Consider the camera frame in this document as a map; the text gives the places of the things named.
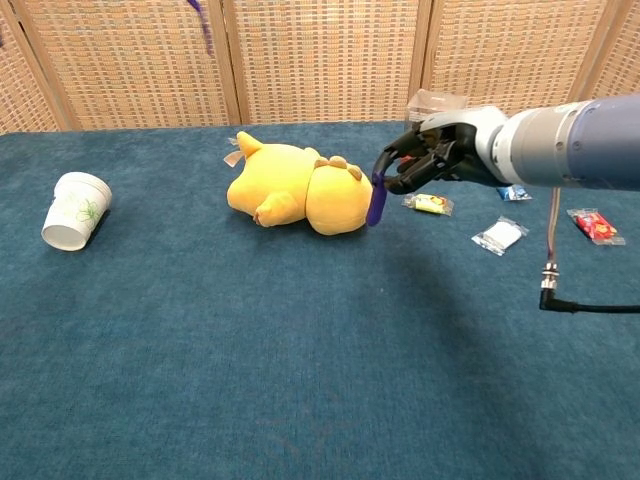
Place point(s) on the white paper cup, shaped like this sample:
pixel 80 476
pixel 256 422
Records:
pixel 75 210

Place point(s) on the woven bamboo screen panel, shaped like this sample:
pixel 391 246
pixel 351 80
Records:
pixel 620 60
pixel 20 95
pixel 325 60
pixel 510 50
pixel 130 65

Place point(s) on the yellow candy packet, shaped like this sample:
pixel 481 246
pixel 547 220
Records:
pixel 427 204

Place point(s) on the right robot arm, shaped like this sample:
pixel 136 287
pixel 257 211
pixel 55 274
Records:
pixel 575 145

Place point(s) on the blue carpet table mat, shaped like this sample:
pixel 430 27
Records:
pixel 300 350

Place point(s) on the yellow plush toy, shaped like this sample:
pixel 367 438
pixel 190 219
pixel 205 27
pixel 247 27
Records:
pixel 285 195

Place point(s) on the blue candy packet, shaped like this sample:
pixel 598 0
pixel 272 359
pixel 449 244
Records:
pixel 515 194

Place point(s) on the red candy packet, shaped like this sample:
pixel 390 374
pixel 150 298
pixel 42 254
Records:
pixel 595 226

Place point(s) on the white candy packet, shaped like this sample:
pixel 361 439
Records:
pixel 500 235

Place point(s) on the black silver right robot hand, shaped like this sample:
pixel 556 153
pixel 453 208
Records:
pixel 460 145

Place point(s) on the purple flexible strip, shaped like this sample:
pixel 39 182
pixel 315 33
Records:
pixel 377 202

